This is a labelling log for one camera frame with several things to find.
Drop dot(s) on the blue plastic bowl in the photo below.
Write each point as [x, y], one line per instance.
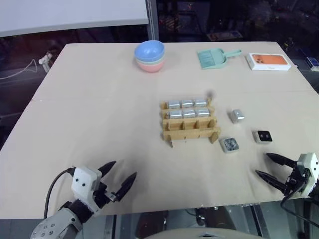
[149, 49]

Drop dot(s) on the teal plastic dustpan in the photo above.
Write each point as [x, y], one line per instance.
[211, 58]

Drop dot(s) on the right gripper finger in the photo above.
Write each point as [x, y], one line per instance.
[281, 159]
[270, 179]

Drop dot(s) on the green plastic bowl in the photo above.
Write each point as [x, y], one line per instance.
[139, 60]

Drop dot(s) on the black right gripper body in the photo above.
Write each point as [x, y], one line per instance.
[296, 180]

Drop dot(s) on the white orange phone box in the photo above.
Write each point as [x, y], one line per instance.
[269, 61]

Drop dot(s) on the grey metal post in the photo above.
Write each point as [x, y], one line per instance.
[152, 20]

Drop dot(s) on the pink plastic bowl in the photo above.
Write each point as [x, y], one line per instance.
[150, 67]

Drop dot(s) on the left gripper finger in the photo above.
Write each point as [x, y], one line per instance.
[126, 185]
[106, 168]

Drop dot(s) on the pale rounded robot torso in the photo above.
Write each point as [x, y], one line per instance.
[202, 234]

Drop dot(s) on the white table clamp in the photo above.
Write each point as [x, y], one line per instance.
[45, 61]

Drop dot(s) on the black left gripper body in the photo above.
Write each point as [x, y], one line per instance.
[102, 194]

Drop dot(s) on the white board panel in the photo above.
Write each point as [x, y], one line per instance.
[69, 15]

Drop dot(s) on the wooden slotted rack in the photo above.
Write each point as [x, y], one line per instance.
[189, 134]

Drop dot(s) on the small black white cube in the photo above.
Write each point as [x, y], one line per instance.
[263, 136]

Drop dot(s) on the blue background box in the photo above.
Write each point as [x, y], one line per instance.
[312, 62]

